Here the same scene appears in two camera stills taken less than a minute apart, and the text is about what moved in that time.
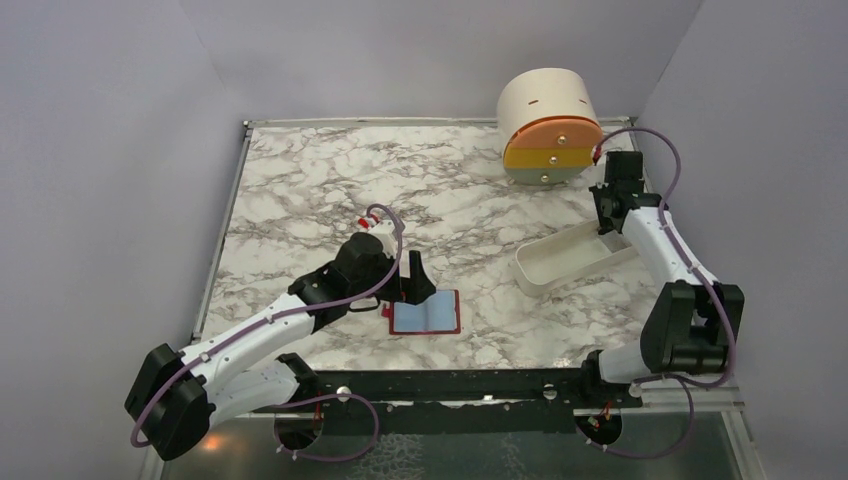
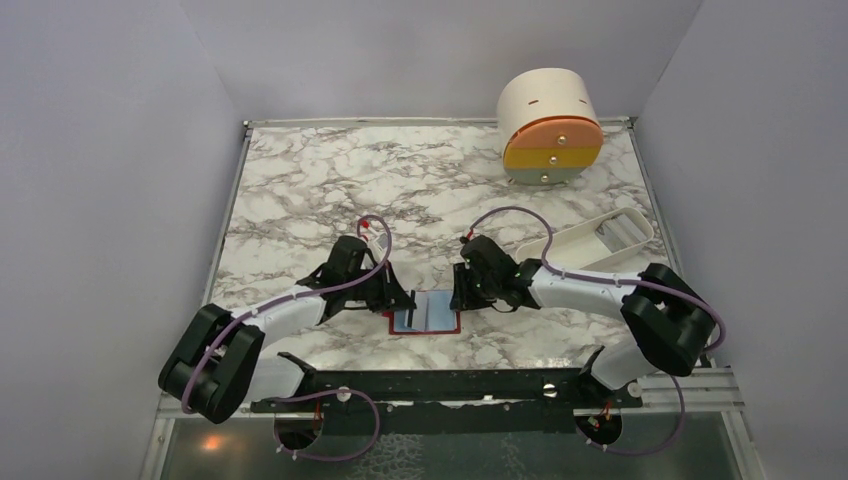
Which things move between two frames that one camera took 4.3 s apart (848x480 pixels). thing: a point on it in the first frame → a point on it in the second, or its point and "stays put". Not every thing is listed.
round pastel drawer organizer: [550, 125] stays put
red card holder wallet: [439, 314] stays put
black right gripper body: [600, 192] → [474, 291]
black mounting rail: [454, 401] stays put
